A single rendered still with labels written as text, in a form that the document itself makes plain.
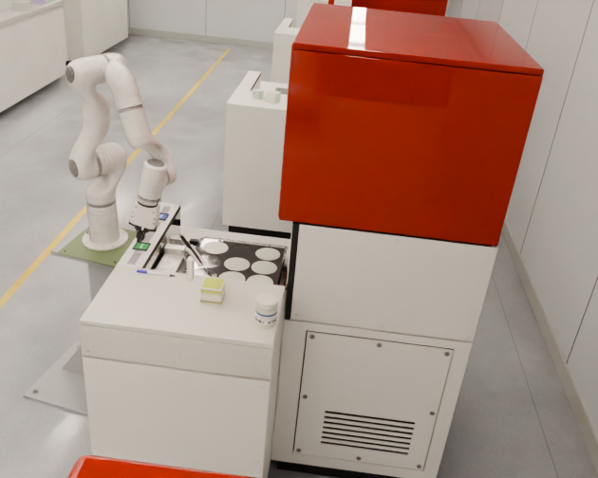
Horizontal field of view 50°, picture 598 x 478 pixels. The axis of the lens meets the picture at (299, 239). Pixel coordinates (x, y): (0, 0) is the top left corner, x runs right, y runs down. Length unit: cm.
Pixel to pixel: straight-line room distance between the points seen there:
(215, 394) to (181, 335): 25
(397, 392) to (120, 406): 103
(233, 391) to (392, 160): 91
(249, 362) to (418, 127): 91
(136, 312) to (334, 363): 79
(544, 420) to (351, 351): 138
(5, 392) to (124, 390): 124
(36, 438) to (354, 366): 147
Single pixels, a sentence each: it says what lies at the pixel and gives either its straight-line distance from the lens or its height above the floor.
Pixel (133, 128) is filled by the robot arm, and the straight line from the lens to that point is 234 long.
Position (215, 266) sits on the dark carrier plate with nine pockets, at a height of 90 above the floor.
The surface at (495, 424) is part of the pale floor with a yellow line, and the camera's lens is 341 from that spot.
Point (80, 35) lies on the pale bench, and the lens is 869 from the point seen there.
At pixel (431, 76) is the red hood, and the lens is 201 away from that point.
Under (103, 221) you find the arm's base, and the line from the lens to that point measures 276.
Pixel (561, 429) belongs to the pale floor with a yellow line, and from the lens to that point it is 354.
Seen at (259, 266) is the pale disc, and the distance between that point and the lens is 254.
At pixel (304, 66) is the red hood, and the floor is 175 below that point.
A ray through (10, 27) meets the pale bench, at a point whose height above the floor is 80.
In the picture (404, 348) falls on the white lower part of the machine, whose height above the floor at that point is 76.
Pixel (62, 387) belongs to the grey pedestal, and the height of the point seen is 1.
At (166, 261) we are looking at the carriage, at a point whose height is 88.
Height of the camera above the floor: 222
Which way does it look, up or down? 29 degrees down
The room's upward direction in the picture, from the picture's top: 6 degrees clockwise
